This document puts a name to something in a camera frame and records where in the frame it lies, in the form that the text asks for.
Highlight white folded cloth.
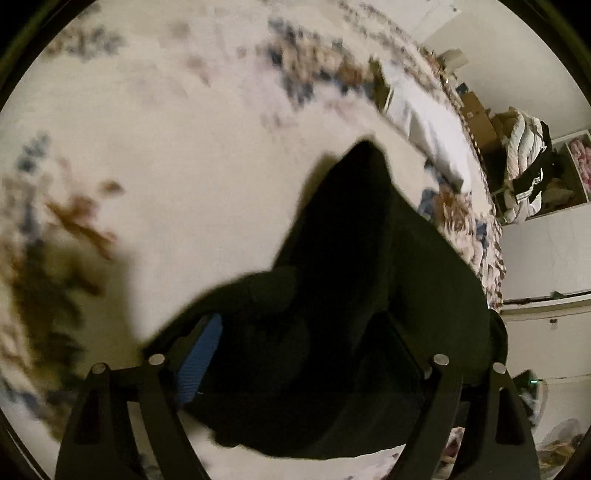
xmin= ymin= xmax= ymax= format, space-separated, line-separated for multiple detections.
xmin=382 ymin=63 xmax=472 ymax=194

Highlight floral bed blanket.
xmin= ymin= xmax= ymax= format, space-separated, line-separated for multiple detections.
xmin=1 ymin=1 xmax=505 ymax=475

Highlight brown clothes pile on floor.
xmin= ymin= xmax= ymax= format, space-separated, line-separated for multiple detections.
xmin=537 ymin=418 xmax=583 ymax=475

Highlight pile of clothes on chair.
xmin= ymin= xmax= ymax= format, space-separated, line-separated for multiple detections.
xmin=492 ymin=108 xmax=575 ymax=225

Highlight cardboard box by wall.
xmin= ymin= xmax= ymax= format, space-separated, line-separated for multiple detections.
xmin=460 ymin=92 xmax=502 ymax=153

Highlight white wardrobe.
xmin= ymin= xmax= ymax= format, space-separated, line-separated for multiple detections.
xmin=502 ymin=196 xmax=590 ymax=443

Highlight pink clothes in shelf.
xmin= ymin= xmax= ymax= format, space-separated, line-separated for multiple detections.
xmin=569 ymin=139 xmax=591 ymax=195

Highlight black lion print sweater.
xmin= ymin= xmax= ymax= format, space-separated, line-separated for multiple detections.
xmin=145 ymin=140 xmax=508 ymax=459

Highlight white nightstand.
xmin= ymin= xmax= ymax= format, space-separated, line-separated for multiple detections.
xmin=437 ymin=49 xmax=469 ymax=73

